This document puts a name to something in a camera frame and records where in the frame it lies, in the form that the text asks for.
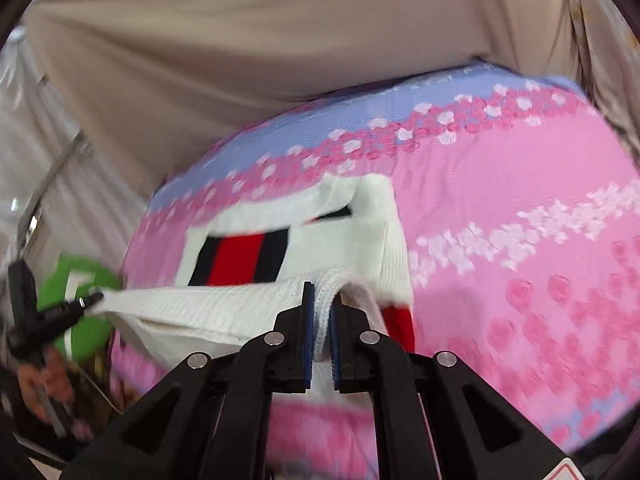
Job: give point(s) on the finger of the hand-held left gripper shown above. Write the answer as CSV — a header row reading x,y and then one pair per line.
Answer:
x,y
62,313

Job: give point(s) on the beige fabric drape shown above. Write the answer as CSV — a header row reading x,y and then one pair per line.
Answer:
x,y
250,35

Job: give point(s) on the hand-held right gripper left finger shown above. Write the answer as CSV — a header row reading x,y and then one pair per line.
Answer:
x,y
308,340

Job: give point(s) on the white knit striped garment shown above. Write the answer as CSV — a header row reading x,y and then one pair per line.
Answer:
x,y
350,245

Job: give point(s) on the person's left hand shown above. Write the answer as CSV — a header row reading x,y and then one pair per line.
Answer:
x,y
42,380

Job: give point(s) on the light grey curtain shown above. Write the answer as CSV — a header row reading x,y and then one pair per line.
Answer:
x,y
20,125

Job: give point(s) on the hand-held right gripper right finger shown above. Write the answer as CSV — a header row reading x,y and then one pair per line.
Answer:
x,y
336,360

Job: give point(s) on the metal pole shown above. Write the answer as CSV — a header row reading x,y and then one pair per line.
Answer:
x,y
50,180

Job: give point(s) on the pink floral bed sheet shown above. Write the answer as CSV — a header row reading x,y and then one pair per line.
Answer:
x,y
500,185

